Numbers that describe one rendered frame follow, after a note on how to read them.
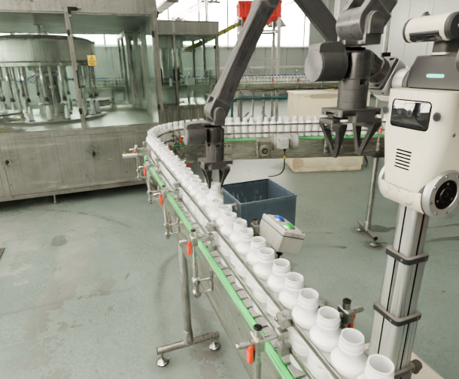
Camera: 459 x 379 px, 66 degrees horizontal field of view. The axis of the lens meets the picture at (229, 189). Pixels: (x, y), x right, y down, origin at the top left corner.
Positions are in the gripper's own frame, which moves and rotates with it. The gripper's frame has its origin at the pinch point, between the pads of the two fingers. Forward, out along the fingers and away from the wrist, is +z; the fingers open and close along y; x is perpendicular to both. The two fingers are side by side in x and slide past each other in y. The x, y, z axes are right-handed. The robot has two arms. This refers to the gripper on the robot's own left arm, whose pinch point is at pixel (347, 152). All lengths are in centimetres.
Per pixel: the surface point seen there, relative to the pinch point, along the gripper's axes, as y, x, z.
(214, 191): -14, 45, 21
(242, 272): -17.0, 15.9, 34.4
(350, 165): 316, 366, 127
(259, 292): -17.5, 4.9, 33.4
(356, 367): -15.5, -25.6, 27.7
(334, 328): -15.0, -19.1, 25.5
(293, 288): -15.7, -6.8, 25.1
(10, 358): -111, 137, 140
